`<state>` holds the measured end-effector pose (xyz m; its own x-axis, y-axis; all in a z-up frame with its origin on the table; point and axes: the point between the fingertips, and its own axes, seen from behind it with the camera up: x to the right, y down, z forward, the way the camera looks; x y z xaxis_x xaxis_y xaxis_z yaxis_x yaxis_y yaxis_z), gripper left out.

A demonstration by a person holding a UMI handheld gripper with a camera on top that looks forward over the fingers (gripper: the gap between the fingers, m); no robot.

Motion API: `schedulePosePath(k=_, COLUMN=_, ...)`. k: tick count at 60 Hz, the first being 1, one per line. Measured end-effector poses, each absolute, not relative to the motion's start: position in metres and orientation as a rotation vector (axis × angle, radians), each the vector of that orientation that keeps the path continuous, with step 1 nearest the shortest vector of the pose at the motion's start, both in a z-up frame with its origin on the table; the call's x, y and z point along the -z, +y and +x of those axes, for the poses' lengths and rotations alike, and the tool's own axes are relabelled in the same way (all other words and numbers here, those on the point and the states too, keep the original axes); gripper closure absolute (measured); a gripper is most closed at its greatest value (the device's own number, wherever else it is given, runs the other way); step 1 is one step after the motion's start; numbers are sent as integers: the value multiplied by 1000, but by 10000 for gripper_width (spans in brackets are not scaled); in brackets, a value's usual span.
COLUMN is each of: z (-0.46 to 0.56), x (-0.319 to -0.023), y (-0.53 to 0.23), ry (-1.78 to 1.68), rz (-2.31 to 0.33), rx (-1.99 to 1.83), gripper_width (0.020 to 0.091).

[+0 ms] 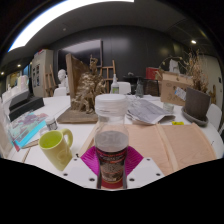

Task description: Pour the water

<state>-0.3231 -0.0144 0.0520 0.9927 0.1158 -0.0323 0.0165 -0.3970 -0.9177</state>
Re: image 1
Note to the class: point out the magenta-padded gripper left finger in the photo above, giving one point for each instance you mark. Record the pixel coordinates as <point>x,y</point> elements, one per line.
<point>87,163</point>

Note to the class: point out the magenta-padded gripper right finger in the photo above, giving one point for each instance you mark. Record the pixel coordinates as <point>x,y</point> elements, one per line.
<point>136,163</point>

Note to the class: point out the clear bottle with dark label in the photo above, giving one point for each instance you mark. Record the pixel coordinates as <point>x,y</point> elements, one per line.
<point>111,150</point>

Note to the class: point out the flat round red coaster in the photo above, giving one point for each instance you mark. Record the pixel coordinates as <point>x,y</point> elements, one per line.
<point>111,186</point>

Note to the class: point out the yellow-green mug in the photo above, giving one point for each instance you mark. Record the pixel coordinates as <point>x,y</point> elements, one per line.
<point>55,150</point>

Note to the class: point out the pile of newspapers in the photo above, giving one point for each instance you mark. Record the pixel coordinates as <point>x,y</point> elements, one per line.
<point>146,111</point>

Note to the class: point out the small paint jar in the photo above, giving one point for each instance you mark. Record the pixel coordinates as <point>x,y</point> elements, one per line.
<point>51,124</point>

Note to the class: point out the tan wooden drawing board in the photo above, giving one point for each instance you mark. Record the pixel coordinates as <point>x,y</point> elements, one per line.
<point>186,143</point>

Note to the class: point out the yellow tag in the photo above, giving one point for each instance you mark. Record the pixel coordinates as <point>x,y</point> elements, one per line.
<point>178,123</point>

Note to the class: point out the pale wooden sticks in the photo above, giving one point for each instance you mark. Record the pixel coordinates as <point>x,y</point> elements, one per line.
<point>30,143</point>

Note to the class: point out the long wooden paintbrush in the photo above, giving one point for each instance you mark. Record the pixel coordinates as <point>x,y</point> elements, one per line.
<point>26,155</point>

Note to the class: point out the small white cup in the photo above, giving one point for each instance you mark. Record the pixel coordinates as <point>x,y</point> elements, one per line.
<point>168,107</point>

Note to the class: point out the blue and purple painting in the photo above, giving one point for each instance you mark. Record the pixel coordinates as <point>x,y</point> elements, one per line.
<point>26,130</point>

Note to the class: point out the brown sculpture on wooden base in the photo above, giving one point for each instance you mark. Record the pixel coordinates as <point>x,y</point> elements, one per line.
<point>85,93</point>

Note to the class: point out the grey plant saucer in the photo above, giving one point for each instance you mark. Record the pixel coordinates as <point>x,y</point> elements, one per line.
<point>193,121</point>

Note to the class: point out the grey translucent bottle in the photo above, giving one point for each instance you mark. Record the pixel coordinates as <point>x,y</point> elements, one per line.
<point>139,90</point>

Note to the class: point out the white plastic chair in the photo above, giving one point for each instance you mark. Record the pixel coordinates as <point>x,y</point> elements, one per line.
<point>60,92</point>
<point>215,115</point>
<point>125,88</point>

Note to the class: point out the clear spray bottle green label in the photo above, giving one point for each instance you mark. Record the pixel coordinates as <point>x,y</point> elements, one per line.
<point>115,87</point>

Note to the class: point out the black flat box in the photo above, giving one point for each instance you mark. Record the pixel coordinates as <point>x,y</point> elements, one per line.
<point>19,99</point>
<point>26,109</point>

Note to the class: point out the cardboard box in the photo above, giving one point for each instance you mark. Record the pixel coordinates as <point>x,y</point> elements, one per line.
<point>171,88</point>

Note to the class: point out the dried plant in grey pot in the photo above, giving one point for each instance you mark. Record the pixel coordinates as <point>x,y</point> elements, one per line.
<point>196,103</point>

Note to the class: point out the white paper bag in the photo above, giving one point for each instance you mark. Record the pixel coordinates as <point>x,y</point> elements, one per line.
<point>5,133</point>

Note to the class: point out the white plaster bust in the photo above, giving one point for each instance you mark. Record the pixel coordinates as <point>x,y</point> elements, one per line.
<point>62,78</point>

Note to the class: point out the wooden easel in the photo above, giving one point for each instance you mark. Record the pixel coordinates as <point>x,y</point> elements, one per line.
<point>106,70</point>
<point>50,81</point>

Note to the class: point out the red box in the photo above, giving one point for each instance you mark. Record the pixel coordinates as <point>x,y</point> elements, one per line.
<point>152,73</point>

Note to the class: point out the white shelf cabinet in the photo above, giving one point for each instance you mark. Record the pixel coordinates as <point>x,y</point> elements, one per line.
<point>41,73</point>

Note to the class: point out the white plaster figure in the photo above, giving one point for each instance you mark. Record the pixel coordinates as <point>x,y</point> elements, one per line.
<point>174,66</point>

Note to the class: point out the round ceiling spotlight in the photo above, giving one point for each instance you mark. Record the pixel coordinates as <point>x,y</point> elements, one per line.
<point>193,42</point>

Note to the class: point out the long white ceiling light panel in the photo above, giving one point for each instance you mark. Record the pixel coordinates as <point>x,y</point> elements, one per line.
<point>40,23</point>

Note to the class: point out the dark wall screen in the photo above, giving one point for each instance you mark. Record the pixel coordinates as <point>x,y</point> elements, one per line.
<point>80,53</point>

